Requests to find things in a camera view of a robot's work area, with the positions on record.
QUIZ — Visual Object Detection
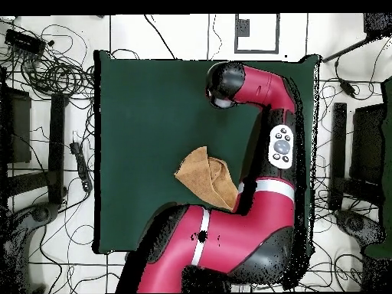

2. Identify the tan terry towel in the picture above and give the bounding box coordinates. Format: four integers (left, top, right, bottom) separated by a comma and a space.
173, 145, 240, 211

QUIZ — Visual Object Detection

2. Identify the dark flat box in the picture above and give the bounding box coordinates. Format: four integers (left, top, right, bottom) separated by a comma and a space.
0, 87, 32, 165
348, 103, 387, 185

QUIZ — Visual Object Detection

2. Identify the dark green table cloth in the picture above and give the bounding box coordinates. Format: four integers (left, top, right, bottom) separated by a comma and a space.
93, 50, 321, 256

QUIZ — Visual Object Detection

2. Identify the black power strip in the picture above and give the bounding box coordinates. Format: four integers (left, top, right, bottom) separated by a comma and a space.
69, 141, 93, 193

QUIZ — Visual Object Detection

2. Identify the black upright bar stand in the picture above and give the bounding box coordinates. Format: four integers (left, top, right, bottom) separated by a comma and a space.
47, 93, 70, 206
328, 102, 348, 212

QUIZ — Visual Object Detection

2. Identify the grey curved base foot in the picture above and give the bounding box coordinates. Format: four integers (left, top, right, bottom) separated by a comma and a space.
333, 209, 387, 246
0, 201, 60, 293

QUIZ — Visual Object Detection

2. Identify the dark grey power adapter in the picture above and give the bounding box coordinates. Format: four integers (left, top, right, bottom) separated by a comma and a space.
338, 79, 358, 99

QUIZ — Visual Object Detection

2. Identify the dark tripod rod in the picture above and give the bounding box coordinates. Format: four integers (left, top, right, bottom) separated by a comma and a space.
321, 12, 392, 64

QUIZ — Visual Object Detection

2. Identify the black electronics box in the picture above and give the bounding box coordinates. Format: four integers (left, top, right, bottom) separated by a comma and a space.
4, 28, 47, 56

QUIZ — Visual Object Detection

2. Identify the tangle of black cables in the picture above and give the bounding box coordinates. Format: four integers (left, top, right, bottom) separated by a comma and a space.
0, 18, 96, 102

